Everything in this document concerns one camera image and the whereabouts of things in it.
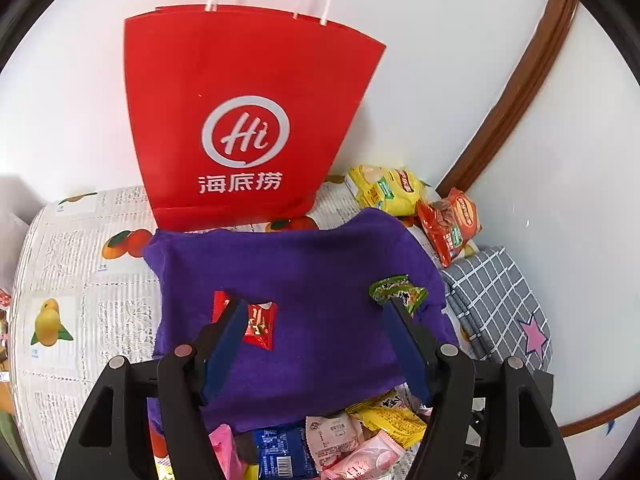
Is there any brown wooden baseboard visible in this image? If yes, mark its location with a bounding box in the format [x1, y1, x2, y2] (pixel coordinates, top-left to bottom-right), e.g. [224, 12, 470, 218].
[557, 395, 633, 438]

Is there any fruit print tablecloth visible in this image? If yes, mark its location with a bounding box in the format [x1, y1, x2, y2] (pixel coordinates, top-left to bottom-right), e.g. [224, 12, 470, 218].
[7, 180, 481, 480]

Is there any green triangular snack packet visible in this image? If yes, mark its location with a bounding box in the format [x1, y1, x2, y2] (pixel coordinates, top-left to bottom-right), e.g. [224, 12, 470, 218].
[369, 274, 429, 317]

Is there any large yellow snack packet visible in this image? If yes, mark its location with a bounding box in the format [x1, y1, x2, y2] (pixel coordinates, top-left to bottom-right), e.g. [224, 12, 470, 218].
[345, 165, 432, 217]

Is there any large orange snack packet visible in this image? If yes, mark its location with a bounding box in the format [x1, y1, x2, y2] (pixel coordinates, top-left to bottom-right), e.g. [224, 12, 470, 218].
[416, 187, 483, 268]

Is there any purple towel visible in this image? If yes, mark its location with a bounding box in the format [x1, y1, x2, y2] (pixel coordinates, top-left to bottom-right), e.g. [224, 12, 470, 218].
[141, 208, 460, 433]

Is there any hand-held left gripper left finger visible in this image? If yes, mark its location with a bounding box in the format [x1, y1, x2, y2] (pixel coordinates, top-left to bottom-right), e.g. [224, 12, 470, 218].
[55, 297, 251, 480]

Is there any red paper bag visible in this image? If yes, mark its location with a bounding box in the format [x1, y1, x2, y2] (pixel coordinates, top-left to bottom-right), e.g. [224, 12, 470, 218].
[124, 0, 387, 231]

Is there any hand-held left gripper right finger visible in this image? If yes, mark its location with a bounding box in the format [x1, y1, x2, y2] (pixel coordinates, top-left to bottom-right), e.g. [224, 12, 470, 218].
[382, 297, 578, 480]

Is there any white black print snack packet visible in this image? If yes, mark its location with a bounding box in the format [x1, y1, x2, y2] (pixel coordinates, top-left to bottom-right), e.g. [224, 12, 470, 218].
[372, 391, 423, 413]

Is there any pale pink snack packet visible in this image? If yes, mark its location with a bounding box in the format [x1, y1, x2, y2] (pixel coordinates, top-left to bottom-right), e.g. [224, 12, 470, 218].
[305, 411, 366, 471]

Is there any grey checked cloth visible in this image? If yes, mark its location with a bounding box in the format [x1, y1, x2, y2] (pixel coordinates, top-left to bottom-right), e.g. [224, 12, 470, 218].
[440, 245, 553, 373]

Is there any brown wooden door frame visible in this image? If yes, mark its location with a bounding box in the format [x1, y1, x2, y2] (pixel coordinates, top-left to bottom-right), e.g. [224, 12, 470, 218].
[435, 0, 581, 196]

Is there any blue snack packet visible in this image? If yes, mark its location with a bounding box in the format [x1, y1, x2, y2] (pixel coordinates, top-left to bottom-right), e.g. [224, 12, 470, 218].
[252, 425, 320, 480]

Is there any small red candy packet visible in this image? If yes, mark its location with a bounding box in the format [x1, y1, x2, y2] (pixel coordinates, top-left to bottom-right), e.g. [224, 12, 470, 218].
[212, 291, 277, 350]

